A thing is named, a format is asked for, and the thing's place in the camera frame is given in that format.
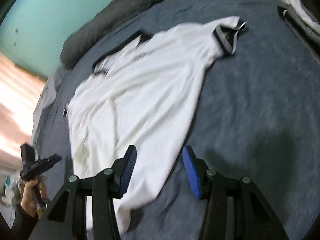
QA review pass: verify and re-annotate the white shirt with black trim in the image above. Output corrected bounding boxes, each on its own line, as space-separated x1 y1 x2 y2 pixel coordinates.
65 16 248 235

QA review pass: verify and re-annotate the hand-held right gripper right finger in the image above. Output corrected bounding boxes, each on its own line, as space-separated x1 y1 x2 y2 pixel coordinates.
182 145 288 240

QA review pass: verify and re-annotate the dark grey rolled duvet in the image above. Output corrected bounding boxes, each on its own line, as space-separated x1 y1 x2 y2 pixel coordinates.
60 0 160 69

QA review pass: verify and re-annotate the light grey blanket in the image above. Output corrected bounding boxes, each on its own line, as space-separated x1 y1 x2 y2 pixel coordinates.
31 66 68 153

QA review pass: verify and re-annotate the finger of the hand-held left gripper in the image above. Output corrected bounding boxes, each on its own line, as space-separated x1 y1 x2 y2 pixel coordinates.
34 154 62 174

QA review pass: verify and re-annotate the stack of folded clothes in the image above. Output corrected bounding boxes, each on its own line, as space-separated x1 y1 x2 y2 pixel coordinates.
277 0 320 63

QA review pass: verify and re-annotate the pink curtain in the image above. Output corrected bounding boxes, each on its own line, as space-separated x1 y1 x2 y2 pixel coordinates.
0 51 48 155

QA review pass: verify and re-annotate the person's left hand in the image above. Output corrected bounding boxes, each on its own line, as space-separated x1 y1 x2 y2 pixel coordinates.
20 177 48 218

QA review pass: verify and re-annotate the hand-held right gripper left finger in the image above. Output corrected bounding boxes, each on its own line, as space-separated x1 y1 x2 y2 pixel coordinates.
29 144 137 240

